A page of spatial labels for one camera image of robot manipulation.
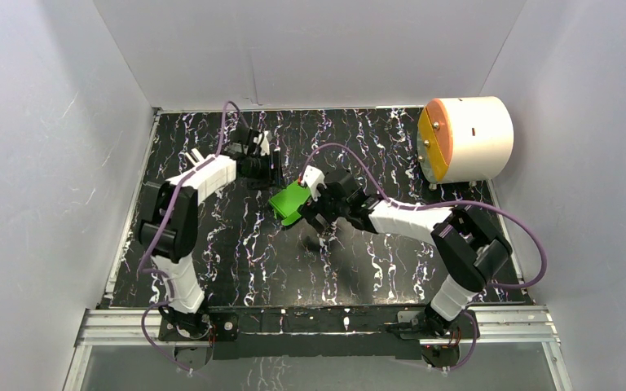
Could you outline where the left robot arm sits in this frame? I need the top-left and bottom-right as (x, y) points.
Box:
(135, 128), (283, 339)

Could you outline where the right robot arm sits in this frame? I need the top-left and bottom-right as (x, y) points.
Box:
(297, 166), (513, 337)

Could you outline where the small white plastic clip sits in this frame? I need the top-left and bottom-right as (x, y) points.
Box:
(186, 148), (205, 169)

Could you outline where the white cylinder with coloured face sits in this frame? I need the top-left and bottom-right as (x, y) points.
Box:
(417, 96), (514, 185)

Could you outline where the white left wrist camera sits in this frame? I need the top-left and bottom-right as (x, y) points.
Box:
(253, 130), (272, 156)

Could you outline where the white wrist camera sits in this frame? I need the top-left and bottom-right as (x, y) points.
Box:
(298, 165), (324, 201)
(253, 130), (272, 156)

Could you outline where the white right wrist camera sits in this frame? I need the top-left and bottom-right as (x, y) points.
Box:
(298, 165), (324, 201)

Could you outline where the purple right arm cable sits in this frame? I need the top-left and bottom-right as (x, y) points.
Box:
(299, 143), (549, 373)

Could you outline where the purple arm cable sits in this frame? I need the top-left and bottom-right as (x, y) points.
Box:
(299, 143), (549, 373)
(137, 100), (249, 373)

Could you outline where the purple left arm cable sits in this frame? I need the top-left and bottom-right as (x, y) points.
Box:
(137, 100), (249, 373)

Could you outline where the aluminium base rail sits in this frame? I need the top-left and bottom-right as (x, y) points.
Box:
(77, 305), (559, 346)

